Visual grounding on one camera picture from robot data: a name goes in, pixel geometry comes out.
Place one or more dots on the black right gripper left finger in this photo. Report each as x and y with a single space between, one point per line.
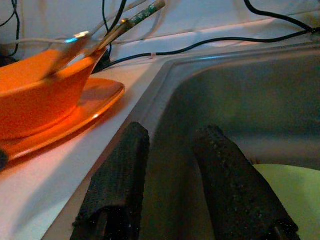
117 180

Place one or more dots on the pale green bowl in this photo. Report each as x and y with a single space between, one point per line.
300 200

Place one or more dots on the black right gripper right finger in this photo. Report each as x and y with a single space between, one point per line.
235 190

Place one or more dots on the orange plate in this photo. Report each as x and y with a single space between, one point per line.
100 100

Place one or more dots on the orange bowl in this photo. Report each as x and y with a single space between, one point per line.
37 100

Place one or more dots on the stainless steel sink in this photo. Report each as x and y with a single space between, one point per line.
250 100

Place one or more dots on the silver metal spoon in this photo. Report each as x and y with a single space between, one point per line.
72 47

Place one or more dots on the green floral wooden chopstick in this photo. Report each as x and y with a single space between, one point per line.
117 31
142 13

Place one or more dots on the black power adapter brick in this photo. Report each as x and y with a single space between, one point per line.
103 63

